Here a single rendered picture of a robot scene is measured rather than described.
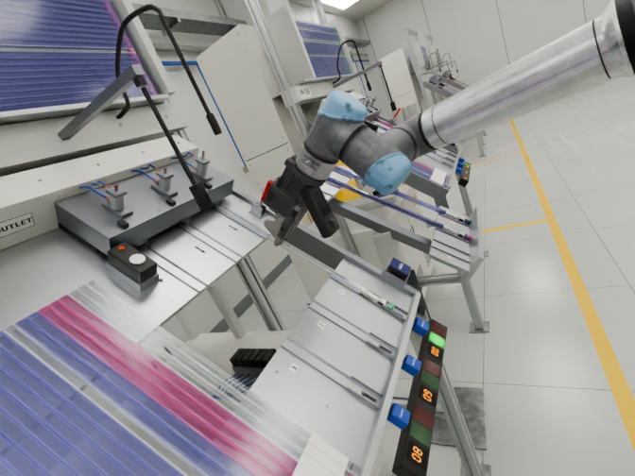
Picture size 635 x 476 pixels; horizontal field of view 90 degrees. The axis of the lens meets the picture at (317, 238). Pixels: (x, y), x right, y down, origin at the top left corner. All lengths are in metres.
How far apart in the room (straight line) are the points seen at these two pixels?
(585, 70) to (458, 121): 0.16
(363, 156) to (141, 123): 0.58
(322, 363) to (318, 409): 0.08
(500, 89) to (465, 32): 7.51
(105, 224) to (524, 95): 0.70
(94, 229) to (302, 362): 0.42
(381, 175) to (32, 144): 0.64
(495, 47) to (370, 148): 7.55
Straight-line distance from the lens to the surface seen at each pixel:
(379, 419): 0.57
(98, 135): 0.87
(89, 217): 0.69
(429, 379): 0.70
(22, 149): 0.80
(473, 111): 0.59
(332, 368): 0.60
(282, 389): 0.55
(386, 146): 0.56
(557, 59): 0.56
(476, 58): 8.05
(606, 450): 1.42
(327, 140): 0.58
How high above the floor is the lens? 1.15
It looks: 17 degrees down
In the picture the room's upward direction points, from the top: 24 degrees counter-clockwise
